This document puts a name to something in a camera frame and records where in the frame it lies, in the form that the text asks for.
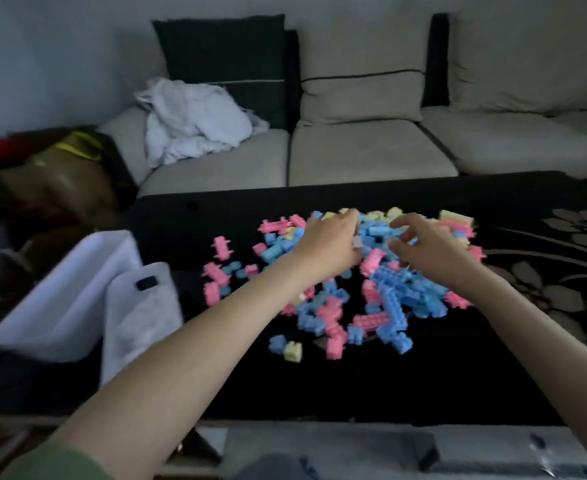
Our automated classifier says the dark back cushion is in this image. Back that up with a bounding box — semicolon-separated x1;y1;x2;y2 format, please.
152;14;288;131

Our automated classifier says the crumpled white cloth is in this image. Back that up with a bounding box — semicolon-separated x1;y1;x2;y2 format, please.
134;77;270;168

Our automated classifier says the person's left forearm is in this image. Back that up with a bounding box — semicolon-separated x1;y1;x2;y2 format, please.
48;262;320;480

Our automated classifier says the black glass coffee table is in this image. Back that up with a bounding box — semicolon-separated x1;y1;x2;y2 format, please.
0;170;587;480

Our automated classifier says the pile of colorful blocks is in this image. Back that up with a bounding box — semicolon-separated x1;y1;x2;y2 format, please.
202;207;487;363

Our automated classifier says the person's left hand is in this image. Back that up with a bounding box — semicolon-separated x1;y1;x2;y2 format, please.
288;208;364;285

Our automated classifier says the person's right forearm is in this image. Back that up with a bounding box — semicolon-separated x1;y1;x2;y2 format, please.
461;272;587;478

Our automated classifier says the yellow bag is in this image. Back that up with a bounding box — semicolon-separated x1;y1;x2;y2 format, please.
53;130;105;161

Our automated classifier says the brown paper bag white handle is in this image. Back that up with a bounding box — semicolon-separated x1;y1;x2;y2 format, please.
3;225;97;281

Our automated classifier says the green sleeve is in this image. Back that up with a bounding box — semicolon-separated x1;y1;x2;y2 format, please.
0;444;114;480

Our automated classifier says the person's left leg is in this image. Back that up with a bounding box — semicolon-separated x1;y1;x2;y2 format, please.
233;453;320;480

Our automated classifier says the glossy brown shopping bag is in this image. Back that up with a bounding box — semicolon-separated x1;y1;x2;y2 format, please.
0;127;139;231

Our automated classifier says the beige back cushion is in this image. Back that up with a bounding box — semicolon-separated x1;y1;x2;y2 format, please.
296;14;427;127
447;0;587;115

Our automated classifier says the white bin of white bricks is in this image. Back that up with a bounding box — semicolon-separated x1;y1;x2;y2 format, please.
101;262;184;387

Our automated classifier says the person's right hand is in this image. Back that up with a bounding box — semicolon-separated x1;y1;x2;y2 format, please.
387;213;486;291

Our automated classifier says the grey sofa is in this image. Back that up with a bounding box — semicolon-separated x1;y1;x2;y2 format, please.
95;0;587;198

